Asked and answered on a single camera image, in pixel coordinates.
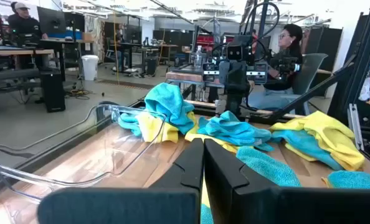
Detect silver metal bracket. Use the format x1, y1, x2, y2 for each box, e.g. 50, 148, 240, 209
346, 103, 365, 152

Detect clear plastic basket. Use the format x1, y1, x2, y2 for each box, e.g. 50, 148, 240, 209
0, 103, 168, 215

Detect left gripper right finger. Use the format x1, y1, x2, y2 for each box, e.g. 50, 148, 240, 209
204, 138, 370, 224

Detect person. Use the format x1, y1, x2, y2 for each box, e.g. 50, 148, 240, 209
6, 1, 49, 41
247, 23, 304, 111
113, 27, 127, 70

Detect black computer monitor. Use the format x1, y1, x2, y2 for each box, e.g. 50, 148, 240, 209
37, 6, 67, 35
63, 11, 85, 34

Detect grey plastic chair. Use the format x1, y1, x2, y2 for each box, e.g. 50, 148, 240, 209
292, 52, 328, 116

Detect yellow hanging cable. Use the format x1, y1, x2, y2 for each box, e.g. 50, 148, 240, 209
112, 12, 120, 85

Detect black computer tower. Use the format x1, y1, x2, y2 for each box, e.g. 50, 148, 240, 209
40, 70, 66, 113

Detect wooden workbench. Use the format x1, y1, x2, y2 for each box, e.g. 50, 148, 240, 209
165, 63, 226, 103

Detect black office desk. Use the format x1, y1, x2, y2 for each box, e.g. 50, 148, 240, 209
40, 37, 94, 82

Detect red tool cabinet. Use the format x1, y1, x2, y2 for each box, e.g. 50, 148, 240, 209
197, 34, 216, 47

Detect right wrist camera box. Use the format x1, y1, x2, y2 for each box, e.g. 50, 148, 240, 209
226, 43, 252, 62

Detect wooden top desk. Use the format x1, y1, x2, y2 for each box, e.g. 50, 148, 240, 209
0, 45, 54, 71

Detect black partition panel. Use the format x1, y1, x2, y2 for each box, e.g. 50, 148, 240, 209
303, 26, 343, 72

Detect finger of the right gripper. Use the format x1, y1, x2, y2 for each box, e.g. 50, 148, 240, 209
235, 67, 251, 94
219, 67, 235, 94

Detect white trash can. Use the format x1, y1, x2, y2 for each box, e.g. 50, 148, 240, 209
81, 55, 100, 82

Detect clear plastic water bottle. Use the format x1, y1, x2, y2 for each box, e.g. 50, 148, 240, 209
193, 45, 204, 68

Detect tangled floor cables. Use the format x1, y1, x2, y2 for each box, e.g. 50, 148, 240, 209
65, 88, 92, 100

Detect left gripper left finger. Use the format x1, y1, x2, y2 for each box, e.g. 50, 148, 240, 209
37, 138, 204, 224

